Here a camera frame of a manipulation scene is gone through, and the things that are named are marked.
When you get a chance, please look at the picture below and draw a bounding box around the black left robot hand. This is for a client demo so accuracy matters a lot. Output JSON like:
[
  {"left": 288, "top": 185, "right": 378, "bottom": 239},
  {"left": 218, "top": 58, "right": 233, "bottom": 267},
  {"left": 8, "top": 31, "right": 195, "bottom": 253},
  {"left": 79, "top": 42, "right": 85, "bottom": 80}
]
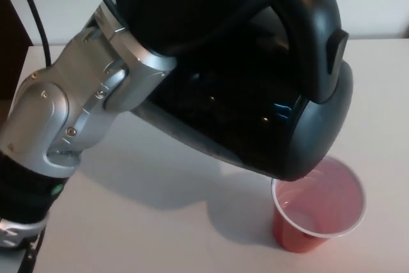
[{"left": 115, "top": 0, "right": 339, "bottom": 59}]

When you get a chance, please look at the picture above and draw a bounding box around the black electric kettle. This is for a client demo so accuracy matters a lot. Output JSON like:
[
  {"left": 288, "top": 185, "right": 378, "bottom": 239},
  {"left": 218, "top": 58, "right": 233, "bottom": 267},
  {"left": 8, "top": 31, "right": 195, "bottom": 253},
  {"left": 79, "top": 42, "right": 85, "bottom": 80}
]
[{"left": 130, "top": 0, "right": 355, "bottom": 182}]

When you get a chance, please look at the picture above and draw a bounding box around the red plastic cup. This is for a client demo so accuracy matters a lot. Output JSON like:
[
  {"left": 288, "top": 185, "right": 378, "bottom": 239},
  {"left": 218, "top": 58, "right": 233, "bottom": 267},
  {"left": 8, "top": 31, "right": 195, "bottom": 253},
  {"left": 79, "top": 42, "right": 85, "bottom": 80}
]
[{"left": 270, "top": 157, "right": 366, "bottom": 251}]

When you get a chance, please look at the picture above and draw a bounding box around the dark brown panel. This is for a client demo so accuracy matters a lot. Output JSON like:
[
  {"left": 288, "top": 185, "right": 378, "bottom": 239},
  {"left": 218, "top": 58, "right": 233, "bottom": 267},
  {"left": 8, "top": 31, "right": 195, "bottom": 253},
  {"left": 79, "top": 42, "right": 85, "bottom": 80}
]
[{"left": 0, "top": 0, "right": 35, "bottom": 101}]

